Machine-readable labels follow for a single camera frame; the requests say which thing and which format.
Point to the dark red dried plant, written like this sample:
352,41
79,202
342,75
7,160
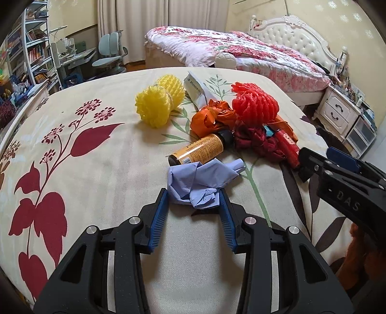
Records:
6,113

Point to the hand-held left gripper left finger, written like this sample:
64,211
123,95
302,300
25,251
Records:
159,216

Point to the clear plastic drawer unit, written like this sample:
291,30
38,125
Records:
362,134

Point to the white paper packet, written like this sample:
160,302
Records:
197,87

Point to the cluster of small bottles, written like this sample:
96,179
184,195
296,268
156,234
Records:
349,86

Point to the orange bottle with black cap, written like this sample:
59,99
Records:
199,149

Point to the pale blue desk chair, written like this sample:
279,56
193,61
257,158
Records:
110,49

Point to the red foam fruit net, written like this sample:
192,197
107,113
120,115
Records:
256,102

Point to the cream leaf-print bedsheet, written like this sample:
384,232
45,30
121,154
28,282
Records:
105,169

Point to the red plastic bag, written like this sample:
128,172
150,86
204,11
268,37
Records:
256,142

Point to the orange paper bag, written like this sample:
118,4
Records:
286,125

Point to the yellow foam fruit net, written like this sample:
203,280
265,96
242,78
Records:
152,105
172,89

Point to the pink floral quilt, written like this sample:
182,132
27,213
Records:
241,51

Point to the red tube packet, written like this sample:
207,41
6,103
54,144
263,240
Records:
288,148

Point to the orange plastic bag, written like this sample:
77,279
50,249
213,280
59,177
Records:
208,117

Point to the blue glove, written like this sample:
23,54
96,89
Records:
196,181

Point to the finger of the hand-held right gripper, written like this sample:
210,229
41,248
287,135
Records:
309,161
343,158

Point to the white carved nightstand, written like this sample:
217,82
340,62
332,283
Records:
337,108

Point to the white bookshelf with books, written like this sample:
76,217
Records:
33,57

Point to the white tufted bed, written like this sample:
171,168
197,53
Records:
301,39

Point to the white study desk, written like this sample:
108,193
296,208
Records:
75,59

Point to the cream pleated curtain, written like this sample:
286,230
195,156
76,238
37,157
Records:
196,21
132,30

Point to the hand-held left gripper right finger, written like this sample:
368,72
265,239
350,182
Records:
226,220

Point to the small teal wrapper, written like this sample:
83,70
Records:
267,130

